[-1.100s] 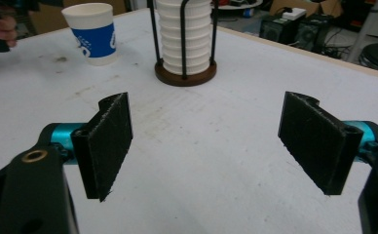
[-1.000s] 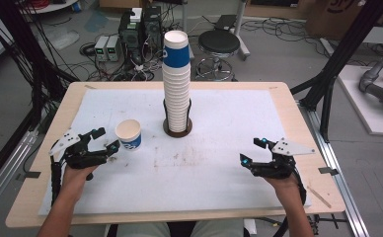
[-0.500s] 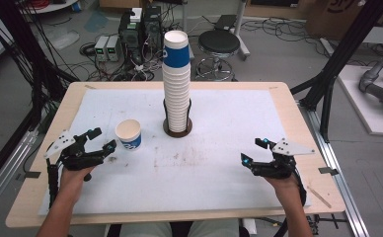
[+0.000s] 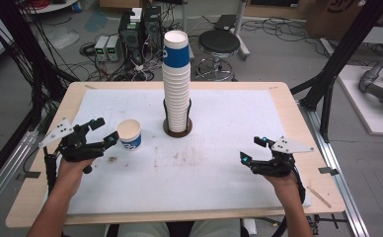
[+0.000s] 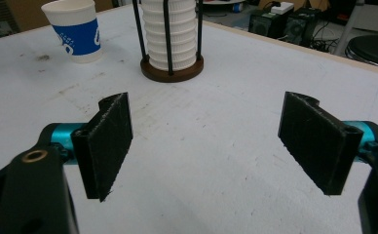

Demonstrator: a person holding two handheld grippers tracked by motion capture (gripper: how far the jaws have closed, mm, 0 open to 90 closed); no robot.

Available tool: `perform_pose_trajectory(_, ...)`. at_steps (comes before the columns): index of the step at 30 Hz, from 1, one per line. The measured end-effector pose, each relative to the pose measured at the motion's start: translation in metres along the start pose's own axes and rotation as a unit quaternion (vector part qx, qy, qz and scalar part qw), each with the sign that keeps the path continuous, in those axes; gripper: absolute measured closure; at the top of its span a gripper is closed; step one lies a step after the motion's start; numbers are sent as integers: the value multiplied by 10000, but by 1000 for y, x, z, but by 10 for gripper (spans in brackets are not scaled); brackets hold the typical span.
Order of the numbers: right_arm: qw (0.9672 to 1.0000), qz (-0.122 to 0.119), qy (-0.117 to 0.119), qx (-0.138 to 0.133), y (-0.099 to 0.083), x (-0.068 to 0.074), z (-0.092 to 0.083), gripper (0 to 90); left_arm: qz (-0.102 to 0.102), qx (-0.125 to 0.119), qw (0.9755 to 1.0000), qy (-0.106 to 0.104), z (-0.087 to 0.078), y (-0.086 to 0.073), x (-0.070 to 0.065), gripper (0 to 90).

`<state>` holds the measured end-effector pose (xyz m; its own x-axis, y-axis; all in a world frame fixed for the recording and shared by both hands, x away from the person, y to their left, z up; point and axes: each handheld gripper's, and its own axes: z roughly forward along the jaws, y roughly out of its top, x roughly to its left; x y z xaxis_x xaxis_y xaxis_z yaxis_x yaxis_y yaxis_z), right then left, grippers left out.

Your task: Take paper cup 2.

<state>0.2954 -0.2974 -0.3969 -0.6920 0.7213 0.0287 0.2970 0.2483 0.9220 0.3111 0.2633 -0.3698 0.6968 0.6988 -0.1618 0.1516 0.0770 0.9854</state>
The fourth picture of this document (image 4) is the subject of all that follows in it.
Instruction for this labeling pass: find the thin wooden stick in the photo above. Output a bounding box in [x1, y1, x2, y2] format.
[306, 186, 333, 209]

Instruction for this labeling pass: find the black round stool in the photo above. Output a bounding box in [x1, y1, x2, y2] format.
[194, 29, 242, 83]

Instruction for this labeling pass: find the person's leg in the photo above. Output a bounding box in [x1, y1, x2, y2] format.
[188, 218, 242, 237]
[116, 221, 171, 237]

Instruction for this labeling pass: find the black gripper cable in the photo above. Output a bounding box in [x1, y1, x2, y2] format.
[271, 164, 307, 237]
[42, 146, 62, 197]

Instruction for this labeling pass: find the black tape strip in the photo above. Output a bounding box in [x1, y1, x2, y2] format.
[15, 171, 42, 182]
[318, 166, 340, 177]

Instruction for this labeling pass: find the blue banded paper cup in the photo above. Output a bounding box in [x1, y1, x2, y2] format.
[115, 118, 143, 153]

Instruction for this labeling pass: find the brown cardboard box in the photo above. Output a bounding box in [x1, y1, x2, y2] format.
[305, 0, 383, 41]

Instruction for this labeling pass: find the black metal frame post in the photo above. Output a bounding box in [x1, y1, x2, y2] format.
[290, 0, 383, 143]
[0, 0, 80, 132]

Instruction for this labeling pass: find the light wooden table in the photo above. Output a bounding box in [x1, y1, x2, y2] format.
[5, 80, 347, 229]

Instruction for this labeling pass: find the small white box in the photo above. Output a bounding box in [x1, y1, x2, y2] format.
[129, 7, 144, 24]

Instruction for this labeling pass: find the stack of white cups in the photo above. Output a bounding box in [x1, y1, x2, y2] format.
[161, 30, 192, 133]

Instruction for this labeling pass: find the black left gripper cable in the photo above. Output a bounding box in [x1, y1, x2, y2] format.
[42, 146, 62, 197]

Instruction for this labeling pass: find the person's left leg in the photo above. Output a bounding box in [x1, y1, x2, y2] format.
[116, 221, 171, 237]

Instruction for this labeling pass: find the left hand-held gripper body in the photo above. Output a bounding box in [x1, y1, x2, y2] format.
[38, 118, 109, 163]

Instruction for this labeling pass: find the person's right hand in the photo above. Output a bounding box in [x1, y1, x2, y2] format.
[263, 171, 300, 199]

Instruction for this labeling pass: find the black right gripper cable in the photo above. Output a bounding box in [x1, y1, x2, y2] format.
[271, 164, 307, 237]

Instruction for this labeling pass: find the person's right leg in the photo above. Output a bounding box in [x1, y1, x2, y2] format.
[188, 218, 242, 237]

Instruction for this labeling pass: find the aluminium floor rail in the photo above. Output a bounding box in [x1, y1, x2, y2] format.
[0, 128, 39, 221]
[297, 101, 372, 237]

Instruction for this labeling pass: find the white table mat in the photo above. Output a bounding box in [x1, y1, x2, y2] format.
[40, 88, 312, 217]

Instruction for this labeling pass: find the grey power supply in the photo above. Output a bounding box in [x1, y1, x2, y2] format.
[93, 35, 111, 62]
[106, 35, 122, 62]

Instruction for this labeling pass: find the dark round cup holder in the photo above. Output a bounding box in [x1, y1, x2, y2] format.
[162, 98, 193, 139]

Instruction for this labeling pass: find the white stand pole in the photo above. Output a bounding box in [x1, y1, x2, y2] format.
[232, 0, 252, 62]

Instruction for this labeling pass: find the white floor platform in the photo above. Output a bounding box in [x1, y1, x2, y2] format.
[337, 64, 383, 137]

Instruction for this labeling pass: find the black computer tower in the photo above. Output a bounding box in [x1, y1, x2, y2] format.
[142, 5, 165, 53]
[117, 11, 145, 65]

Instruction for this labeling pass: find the tangle of floor cables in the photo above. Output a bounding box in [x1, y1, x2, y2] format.
[240, 16, 329, 60]

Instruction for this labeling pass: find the person's left hand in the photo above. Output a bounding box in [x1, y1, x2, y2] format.
[54, 157, 96, 198]

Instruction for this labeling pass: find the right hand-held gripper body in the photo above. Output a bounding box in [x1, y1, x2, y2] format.
[248, 135, 315, 179]

